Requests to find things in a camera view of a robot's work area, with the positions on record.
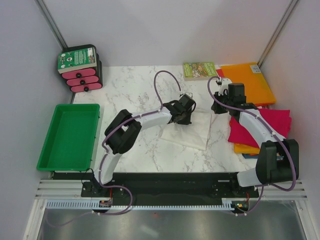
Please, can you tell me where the black pink drawer stand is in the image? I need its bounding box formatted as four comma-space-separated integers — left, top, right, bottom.
59, 44, 103, 93

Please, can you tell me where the light green book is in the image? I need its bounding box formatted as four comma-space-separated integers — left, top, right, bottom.
182, 62, 218, 81

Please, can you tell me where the white t shirt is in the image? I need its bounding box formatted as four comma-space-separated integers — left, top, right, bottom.
160, 110, 212, 151

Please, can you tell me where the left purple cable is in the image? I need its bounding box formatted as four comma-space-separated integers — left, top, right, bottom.
44, 70, 182, 229

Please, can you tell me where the red folder under orange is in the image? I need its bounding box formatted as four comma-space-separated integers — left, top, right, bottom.
216, 68, 270, 109

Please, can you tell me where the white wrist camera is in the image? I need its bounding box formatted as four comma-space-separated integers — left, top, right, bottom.
215, 77, 232, 96
179, 92, 193, 98

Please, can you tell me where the right aluminium frame post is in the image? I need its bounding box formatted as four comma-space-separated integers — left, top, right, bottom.
257, 0, 300, 68

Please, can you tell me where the orange plastic folder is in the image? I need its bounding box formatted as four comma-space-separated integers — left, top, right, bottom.
221, 62, 276, 107

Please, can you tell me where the white slotted cable duct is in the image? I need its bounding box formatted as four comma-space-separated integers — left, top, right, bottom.
45, 198, 241, 211

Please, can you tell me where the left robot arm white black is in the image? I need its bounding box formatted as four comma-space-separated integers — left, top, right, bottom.
92, 94, 196, 197

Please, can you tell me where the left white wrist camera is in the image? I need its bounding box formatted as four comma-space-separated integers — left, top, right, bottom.
179, 92, 193, 98

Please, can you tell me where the purple cable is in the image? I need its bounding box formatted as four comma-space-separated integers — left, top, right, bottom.
207, 76, 297, 217
44, 70, 182, 229

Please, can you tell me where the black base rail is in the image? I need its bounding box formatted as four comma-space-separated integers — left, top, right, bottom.
53, 172, 259, 206

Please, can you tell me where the left aluminium frame post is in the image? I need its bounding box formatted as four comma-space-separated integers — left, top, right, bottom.
35, 0, 68, 49

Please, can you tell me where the green book on stand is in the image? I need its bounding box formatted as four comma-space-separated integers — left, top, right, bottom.
57, 47, 97, 74

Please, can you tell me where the green plastic tray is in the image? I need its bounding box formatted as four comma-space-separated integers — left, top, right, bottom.
36, 103, 100, 172

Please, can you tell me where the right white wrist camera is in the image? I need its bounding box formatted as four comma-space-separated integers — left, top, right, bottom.
215, 77, 232, 96

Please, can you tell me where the aluminium frame post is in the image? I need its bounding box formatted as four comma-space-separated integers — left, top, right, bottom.
35, 0, 68, 49
257, 0, 300, 68

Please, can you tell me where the magenta folded t shirt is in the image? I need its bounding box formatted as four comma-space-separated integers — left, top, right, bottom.
228, 108, 292, 148

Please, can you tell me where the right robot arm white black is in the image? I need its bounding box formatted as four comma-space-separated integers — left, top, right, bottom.
210, 78, 299, 197

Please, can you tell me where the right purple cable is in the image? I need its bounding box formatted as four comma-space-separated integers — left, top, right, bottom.
207, 76, 297, 217

